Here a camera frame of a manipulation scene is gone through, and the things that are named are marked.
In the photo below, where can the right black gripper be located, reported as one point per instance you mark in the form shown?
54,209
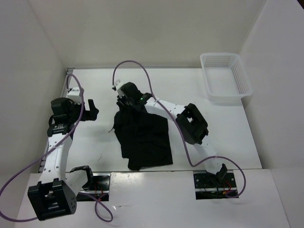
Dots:
122,99

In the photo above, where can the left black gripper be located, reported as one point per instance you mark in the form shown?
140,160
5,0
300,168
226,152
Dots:
91,114

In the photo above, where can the black shorts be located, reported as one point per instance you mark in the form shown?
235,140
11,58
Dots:
143,137

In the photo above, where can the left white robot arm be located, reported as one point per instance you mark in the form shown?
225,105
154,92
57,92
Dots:
55,193

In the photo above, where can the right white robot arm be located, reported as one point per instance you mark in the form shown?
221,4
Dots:
190,123

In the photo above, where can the white plastic basket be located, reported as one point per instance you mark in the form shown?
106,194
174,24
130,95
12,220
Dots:
225,77

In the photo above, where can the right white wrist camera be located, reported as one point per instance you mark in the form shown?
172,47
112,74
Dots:
117,85

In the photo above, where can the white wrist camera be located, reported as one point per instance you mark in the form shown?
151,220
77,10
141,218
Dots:
117,85
74,94

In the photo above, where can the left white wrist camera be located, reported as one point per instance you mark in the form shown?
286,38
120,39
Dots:
74,94

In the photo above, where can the aluminium table edge rail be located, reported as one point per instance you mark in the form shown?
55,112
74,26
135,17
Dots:
60,108

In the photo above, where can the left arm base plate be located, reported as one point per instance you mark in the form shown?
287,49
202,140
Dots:
96,186

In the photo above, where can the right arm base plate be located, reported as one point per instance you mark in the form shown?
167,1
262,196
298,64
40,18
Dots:
206,188

